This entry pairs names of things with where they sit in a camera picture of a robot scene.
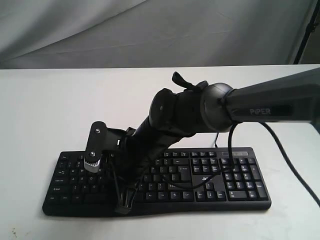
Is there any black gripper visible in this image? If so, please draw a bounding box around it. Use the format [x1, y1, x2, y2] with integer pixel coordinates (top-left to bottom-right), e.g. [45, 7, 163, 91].
[110, 126, 182, 215]

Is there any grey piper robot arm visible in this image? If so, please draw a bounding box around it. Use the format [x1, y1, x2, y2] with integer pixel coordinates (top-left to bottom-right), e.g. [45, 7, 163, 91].
[108, 68, 320, 215]

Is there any black acer keyboard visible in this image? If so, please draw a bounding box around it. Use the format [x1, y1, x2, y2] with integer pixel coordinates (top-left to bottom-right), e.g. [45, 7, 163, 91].
[42, 147, 272, 218]

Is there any grey backdrop cloth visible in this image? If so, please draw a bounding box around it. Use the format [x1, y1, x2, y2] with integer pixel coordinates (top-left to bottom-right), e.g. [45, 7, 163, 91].
[0, 0, 312, 69]

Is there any black tripod stand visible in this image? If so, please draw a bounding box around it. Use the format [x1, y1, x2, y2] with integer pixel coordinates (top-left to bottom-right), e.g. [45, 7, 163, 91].
[293, 0, 320, 65]

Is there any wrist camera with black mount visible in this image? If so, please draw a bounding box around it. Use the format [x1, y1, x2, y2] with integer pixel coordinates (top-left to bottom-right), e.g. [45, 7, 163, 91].
[84, 121, 128, 173]

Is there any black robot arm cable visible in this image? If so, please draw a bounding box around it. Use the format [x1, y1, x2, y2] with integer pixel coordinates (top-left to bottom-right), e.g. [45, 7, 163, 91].
[159, 122, 320, 208]

